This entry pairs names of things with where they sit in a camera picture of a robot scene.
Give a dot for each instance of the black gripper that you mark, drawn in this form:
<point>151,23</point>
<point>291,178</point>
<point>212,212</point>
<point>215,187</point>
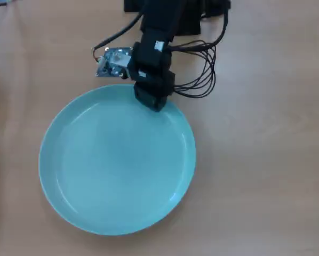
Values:
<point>148,66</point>

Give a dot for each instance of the light green shallow bowl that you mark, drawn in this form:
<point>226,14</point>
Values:
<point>116,165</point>

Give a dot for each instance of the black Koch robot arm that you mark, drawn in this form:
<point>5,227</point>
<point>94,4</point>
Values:
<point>162,18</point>

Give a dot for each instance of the silver wrist camera board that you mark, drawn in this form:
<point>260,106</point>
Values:
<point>114,62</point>

